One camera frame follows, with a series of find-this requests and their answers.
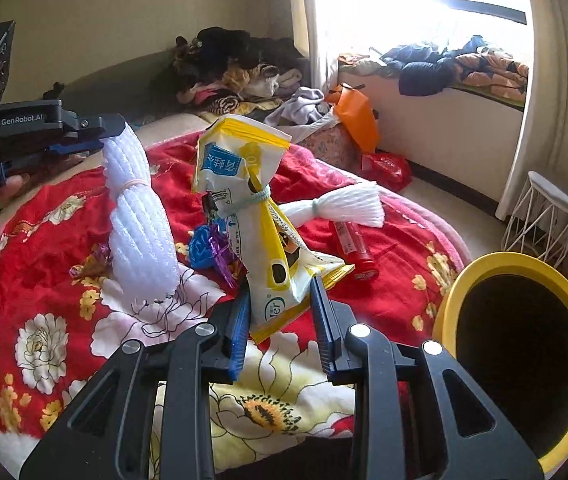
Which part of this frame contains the red floral blanket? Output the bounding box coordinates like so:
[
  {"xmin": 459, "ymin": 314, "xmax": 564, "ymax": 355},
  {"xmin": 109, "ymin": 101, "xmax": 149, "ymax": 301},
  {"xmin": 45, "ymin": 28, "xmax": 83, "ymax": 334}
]
[{"xmin": 0, "ymin": 137, "xmax": 469, "ymax": 476}]

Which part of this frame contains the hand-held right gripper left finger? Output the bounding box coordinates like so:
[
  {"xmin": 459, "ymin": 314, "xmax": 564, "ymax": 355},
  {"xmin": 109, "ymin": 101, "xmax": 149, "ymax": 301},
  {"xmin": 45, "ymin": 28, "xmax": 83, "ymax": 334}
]
[{"xmin": 19, "ymin": 287, "xmax": 255, "ymax": 480}]

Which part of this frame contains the short white foam net bundle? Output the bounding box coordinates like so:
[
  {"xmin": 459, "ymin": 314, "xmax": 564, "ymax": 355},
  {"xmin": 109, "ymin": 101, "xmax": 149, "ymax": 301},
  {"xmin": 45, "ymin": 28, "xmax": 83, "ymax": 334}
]
[{"xmin": 280, "ymin": 181, "xmax": 382, "ymax": 233}]

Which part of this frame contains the beige bed sheet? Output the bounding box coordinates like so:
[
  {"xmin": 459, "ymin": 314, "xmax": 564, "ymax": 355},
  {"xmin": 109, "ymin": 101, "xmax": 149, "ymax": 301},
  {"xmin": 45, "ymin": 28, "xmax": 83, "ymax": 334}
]
[{"xmin": 129, "ymin": 110, "xmax": 225, "ymax": 153}]

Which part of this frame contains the orange patterned blanket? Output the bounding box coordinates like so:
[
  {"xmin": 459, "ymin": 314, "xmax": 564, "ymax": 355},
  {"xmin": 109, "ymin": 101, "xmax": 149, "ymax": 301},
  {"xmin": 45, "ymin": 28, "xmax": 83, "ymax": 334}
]
[{"xmin": 451, "ymin": 45, "xmax": 532, "ymax": 103}]

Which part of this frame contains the yellow trash bin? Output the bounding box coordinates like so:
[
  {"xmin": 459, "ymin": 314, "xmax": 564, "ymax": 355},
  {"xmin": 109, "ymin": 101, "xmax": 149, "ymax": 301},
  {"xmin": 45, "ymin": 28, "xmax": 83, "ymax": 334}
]
[{"xmin": 431, "ymin": 251, "xmax": 568, "ymax": 476}]

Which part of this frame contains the white wire stool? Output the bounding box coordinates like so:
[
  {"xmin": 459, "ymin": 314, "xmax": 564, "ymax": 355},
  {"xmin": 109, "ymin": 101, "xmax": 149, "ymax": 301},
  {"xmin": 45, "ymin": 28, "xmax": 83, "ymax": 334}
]
[{"xmin": 506, "ymin": 170, "xmax": 568, "ymax": 268}]

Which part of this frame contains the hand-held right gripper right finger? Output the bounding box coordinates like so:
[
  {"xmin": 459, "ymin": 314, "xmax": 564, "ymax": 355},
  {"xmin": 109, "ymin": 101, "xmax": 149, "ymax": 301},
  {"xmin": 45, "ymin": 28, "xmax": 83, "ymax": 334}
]
[{"xmin": 309, "ymin": 275, "xmax": 547, "ymax": 480}]

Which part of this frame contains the lavender cloth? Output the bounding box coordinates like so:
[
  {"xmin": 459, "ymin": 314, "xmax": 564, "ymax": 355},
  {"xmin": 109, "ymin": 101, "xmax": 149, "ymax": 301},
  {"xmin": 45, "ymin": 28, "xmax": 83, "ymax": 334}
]
[{"xmin": 264, "ymin": 86, "xmax": 327, "ymax": 128}]

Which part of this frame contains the red plastic tube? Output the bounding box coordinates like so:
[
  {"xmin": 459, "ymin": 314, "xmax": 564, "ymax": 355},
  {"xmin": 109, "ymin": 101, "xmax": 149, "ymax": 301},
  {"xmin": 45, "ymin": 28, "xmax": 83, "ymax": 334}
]
[{"xmin": 334, "ymin": 219, "xmax": 381, "ymax": 281}]

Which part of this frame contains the brown silver foil wrapper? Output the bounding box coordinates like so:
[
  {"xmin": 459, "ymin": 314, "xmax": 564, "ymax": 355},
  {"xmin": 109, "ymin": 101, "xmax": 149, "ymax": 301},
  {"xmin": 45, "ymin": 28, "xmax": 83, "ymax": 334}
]
[{"xmin": 69, "ymin": 242, "xmax": 112, "ymax": 286}]

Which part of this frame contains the cream curtain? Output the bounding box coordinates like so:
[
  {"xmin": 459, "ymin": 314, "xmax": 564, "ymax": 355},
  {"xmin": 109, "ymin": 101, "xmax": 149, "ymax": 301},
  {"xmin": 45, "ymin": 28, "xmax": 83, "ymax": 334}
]
[{"xmin": 494, "ymin": 0, "xmax": 568, "ymax": 221}]

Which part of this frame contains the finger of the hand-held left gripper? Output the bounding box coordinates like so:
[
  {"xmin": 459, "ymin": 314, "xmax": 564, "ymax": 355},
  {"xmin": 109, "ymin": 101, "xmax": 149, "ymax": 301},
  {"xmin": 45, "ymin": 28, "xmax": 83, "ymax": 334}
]
[{"xmin": 49, "ymin": 112, "xmax": 128, "ymax": 162}]

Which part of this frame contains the yellow white snack bag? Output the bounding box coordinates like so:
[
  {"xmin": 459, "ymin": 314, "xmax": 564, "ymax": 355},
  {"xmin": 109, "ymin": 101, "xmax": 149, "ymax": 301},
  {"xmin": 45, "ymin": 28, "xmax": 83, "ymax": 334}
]
[{"xmin": 191, "ymin": 114, "xmax": 355, "ymax": 345}]

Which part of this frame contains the tall white foam net bundle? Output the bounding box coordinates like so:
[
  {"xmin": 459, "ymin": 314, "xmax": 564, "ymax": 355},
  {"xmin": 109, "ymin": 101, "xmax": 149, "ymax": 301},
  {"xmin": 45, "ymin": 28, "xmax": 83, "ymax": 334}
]
[{"xmin": 100, "ymin": 119, "xmax": 181, "ymax": 306}]

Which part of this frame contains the purple foil wrapper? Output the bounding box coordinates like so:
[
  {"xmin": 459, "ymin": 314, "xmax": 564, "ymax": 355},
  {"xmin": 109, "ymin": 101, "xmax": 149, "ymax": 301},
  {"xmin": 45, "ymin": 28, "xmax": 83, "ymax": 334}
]
[{"xmin": 211, "ymin": 220, "xmax": 243, "ymax": 291}]

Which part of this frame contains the floral fabric box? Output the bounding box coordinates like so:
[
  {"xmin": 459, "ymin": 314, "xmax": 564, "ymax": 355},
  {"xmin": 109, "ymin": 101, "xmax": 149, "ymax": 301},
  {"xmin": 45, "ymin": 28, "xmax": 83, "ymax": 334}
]
[{"xmin": 294, "ymin": 120, "xmax": 365, "ymax": 171}]

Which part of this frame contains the red plastic bag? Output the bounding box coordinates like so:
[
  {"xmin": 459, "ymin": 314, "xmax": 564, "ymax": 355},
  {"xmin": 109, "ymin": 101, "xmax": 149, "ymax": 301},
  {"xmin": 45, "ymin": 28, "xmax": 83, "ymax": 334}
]
[{"xmin": 361, "ymin": 151, "xmax": 413, "ymax": 192}]

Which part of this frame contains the pile of dark clothes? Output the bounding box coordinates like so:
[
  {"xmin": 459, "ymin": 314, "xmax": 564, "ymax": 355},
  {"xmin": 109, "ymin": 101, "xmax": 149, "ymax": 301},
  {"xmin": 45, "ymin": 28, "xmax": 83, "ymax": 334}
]
[{"xmin": 171, "ymin": 26, "xmax": 315, "ymax": 116}]

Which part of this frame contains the orange bag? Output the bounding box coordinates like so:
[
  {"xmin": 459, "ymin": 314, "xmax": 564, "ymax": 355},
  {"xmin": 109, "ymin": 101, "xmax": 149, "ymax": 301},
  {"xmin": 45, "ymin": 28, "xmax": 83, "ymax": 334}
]
[{"xmin": 326, "ymin": 82, "xmax": 382, "ymax": 156}]

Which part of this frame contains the dark blue puffer jacket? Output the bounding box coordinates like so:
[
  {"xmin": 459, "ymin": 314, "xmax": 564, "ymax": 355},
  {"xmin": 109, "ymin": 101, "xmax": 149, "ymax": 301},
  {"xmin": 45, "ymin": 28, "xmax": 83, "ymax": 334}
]
[{"xmin": 379, "ymin": 35, "xmax": 489, "ymax": 98}]

